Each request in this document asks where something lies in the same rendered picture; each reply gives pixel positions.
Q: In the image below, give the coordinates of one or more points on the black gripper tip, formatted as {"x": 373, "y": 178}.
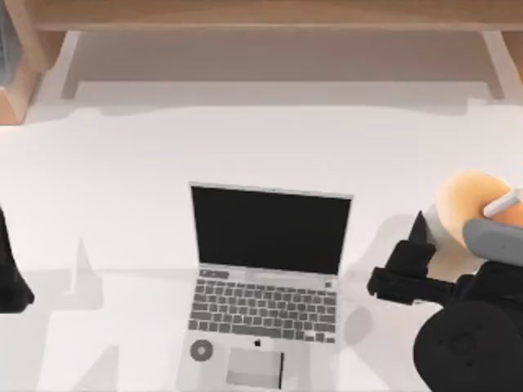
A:
{"x": 10, "y": 277}

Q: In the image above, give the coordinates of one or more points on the silver open laptop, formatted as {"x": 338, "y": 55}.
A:
{"x": 261, "y": 294}

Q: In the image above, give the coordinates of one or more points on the long wooden shelf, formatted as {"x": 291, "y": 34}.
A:
{"x": 261, "y": 16}

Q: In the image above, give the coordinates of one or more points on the pale grey rounded box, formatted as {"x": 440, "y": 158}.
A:
{"x": 494, "y": 241}

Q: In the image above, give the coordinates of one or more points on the small white bar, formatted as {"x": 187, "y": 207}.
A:
{"x": 500, "y": 204}

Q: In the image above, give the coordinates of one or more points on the wooden side cabinet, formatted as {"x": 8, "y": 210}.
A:
{"x": 24, "y": 94}

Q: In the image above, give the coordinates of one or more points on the peach and white lamp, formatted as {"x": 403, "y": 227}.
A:
{"x": 461, "y": 204}

